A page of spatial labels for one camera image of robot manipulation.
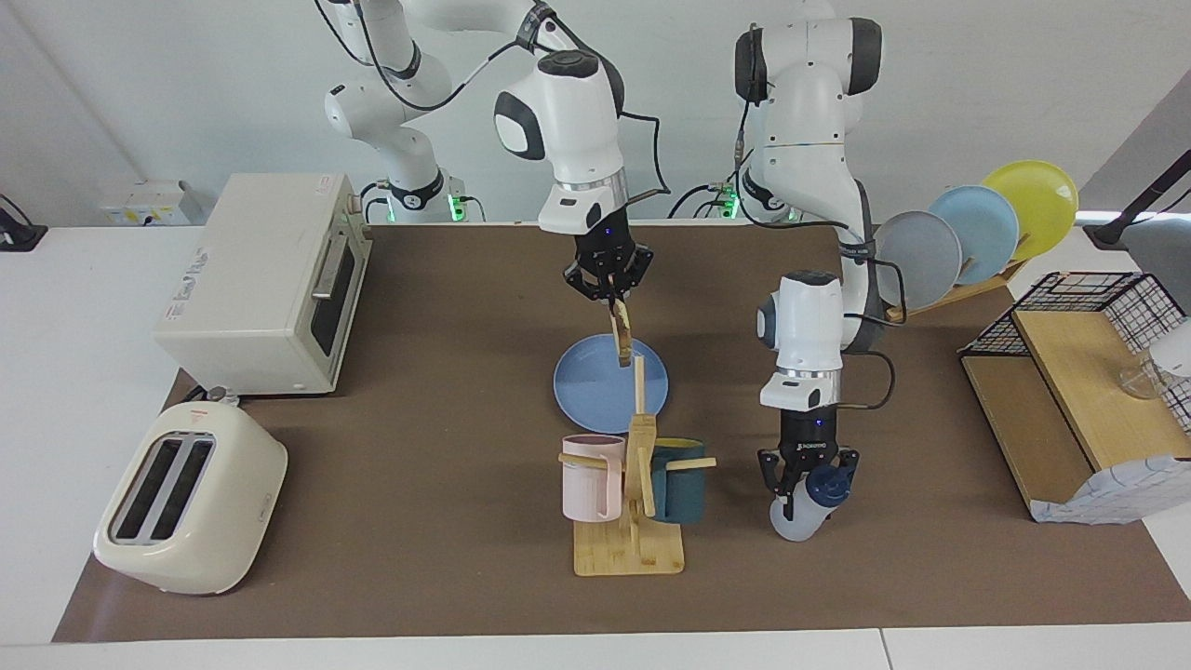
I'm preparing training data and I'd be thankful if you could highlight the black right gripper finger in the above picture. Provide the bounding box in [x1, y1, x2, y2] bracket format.
[564, 262, 610, 303]
[614, 249, 654, 299]

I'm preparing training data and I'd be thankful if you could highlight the clear squeeze bottle blue cap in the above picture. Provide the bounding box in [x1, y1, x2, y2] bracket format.
[769, 465, 846, 543]

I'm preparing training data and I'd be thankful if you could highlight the slice of toast bread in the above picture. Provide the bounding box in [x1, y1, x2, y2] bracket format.
[609, 298, 636, 369]

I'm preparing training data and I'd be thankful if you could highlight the blue round plate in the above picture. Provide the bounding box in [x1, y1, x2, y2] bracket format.
[554, 335, 669, 436]

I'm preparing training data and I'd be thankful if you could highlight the pale grey plate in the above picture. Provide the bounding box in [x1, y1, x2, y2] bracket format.
[875, 210, 963, 310]

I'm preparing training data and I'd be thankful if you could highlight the light blue plate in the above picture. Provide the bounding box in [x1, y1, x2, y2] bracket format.
[929, 185, 1021, 285]

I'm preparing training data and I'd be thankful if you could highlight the yellow plate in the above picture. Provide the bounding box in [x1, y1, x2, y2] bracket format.
[982, 160, 1080, 261]

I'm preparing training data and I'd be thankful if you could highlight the dark teal mug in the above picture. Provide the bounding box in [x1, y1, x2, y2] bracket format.
[649, 437, 706, 524]

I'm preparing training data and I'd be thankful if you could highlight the wooden mug tree stand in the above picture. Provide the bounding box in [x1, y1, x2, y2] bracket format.
[558, 355, 717, 578]

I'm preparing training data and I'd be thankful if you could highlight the pink mug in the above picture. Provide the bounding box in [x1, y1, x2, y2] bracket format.
[561, 435, 626, 522]

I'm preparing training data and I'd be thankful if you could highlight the wooden dish rack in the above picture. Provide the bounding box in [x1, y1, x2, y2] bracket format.
[884, 233, 1029, 322]

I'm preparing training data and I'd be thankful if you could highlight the white checkered cloth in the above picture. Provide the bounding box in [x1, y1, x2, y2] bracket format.
[1030, 454, 1191, 525]

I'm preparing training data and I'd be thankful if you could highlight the brown paper table mat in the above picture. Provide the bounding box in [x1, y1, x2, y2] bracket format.
[51, 221, 1191, 643]

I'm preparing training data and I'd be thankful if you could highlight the clear glass cup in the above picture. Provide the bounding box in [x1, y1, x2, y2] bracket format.
[1119, 361, 1166, 401]

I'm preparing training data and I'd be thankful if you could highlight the cream toaster oven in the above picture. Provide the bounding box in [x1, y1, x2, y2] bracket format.
[153, 173, 373, 396]

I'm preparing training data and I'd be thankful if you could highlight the grey rounded cover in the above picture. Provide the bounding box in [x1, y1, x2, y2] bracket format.
[1121, 216, 1191, 313]

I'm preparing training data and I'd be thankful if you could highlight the cream two-slot toaster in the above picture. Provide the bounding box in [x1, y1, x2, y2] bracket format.
[93, 403, 288, 596]

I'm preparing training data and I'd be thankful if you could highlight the black base cable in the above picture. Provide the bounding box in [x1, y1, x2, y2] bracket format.
[668, 177, 745, 221]

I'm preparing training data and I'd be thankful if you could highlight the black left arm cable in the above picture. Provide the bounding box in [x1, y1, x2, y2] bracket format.
[837, 181, 898, 410]

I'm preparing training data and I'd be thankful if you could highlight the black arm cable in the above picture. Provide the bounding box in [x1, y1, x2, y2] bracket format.
[837, 181, 898, 410]
[312, 0, 673, 206]

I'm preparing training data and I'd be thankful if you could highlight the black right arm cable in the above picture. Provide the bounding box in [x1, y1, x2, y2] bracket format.
[312, 0, 673, 206]

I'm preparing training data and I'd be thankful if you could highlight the wooden shelf with wire basket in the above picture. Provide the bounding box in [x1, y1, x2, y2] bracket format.
[958, 272, 1191, 524]

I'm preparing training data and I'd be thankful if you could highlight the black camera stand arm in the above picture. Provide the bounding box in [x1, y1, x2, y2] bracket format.
[1084, 149, 1191, 248]

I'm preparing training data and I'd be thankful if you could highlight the white wall power box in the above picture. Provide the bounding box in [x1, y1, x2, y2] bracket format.
[100, 180, 204, 226]

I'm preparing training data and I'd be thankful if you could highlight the black clamp mount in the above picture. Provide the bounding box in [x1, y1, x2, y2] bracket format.
[0, 194, 47, 252]

